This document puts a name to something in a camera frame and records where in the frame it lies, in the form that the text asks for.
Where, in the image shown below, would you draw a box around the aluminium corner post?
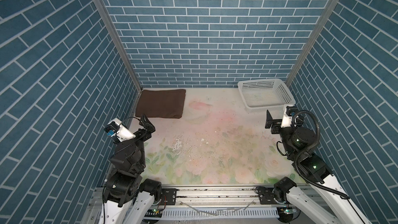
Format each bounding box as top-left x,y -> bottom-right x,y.
285,0 -> 339,87
80,0 -> 143,92

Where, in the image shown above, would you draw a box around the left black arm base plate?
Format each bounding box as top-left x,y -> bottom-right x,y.
160,188 -> 177,206

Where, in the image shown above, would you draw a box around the brown trousers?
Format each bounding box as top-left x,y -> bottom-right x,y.
135,89 -> 186,119

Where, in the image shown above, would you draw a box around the white plastic laundry basket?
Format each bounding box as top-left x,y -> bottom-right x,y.
238,79 -> 296,113

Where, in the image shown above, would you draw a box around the green circuit board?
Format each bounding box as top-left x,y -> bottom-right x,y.
145,209 -> 163,218
277,207 -> 295,223

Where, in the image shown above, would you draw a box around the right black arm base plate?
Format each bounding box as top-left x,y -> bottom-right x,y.
255,186 -> 278,205

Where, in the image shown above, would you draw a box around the left aluminium corner post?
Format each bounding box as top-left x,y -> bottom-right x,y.
80,0 -> 143,92

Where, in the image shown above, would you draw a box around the left green circuit board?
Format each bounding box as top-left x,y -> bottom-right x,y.
145,209 -> 163,218

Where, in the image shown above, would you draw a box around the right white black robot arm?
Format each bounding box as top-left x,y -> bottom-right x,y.
265,105 -> 370,224

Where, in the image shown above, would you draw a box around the white slotted cable duct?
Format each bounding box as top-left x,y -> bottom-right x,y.
144,207 -> 279,220

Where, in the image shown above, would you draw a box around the right green circuit board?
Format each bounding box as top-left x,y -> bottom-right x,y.
277,207 -> 295,223

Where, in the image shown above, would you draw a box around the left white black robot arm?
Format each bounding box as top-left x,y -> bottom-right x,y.
99,115 -> 162,224

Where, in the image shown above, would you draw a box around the aluminium front rail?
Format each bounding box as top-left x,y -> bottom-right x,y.
81,186 -> 324,224

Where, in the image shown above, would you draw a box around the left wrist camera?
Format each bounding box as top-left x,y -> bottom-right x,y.
104,118 -> 136,144

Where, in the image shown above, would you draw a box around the right aluminium corner post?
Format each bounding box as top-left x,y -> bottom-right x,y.
285,0 -> 339,87

